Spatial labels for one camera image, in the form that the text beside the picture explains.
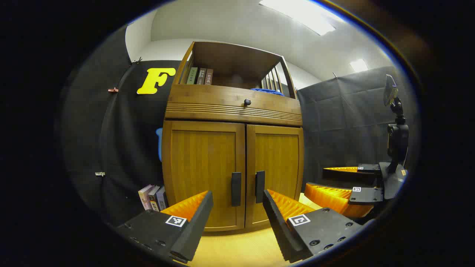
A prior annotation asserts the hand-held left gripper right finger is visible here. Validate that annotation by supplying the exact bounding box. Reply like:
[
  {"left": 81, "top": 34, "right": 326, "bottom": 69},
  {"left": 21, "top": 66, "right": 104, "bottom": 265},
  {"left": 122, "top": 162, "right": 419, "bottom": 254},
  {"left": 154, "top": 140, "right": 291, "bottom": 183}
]
[{"left": 262, "top": 189, "right": 366, "bottom": 264}]

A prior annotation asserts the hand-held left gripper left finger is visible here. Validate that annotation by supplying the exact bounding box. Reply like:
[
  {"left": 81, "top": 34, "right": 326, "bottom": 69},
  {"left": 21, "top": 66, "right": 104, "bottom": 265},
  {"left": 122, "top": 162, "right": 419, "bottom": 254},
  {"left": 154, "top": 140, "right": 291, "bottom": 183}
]
[{"left": 115, "top": 191, "right": 214, "bottom": 264}]

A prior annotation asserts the wooden shoe cabinet door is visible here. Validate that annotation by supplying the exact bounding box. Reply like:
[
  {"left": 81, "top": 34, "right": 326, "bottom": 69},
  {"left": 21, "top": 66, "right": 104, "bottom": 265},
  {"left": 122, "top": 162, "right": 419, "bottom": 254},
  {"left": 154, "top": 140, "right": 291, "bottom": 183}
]
[
  {"left": 245, "top": 124, "right": 305, "bottom": 228},
  {"left": 162, "top": 121, "right": 246, "bottom": 232}
]

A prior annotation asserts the wooden double-door shoe cabinet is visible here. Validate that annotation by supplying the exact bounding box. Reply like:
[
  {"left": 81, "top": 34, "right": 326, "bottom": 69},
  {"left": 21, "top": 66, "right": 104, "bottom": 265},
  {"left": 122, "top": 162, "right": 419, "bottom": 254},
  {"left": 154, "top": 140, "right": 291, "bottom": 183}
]
[{"left": 162, "top": 41, "right": 305, "bottom": 232}]

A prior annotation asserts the grey blue book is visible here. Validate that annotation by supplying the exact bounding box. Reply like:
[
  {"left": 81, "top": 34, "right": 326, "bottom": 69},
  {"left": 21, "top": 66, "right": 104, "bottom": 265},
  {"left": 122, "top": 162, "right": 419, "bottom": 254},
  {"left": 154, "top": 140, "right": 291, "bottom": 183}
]
[{"left": 156, "top": 185, "right": 168, "bottom": 210}]

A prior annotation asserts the dark book with yellow print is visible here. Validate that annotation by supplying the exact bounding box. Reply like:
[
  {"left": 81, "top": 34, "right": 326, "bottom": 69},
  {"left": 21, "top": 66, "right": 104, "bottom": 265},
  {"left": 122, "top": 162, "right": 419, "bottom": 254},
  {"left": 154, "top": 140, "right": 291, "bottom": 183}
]
[{"left": 148, "top": 185, "right": 161, "bottom": 212}]

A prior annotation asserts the small ceiling light panel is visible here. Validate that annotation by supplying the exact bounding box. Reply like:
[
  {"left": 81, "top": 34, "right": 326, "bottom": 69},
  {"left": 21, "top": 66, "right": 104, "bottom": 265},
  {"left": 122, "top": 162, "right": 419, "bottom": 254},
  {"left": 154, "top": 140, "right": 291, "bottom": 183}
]
[{"left": 350, "top": 59, "right": 369, "bottom": 73}]

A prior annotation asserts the blue cloth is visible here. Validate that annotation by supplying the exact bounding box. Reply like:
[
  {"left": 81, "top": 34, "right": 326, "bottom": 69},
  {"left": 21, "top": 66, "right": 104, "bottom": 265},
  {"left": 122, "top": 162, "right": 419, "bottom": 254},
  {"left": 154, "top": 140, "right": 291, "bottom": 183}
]
[{"left": 250, "top": 88, "right": 285, "bottom": 97}]

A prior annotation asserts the wooden drawer with black knob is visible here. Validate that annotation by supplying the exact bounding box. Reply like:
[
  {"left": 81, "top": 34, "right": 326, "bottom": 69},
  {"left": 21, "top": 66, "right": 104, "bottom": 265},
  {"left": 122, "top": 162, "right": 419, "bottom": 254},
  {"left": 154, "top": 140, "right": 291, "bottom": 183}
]
[{"left": 165, "top": 84, "right": 303, "bottom": 126}]

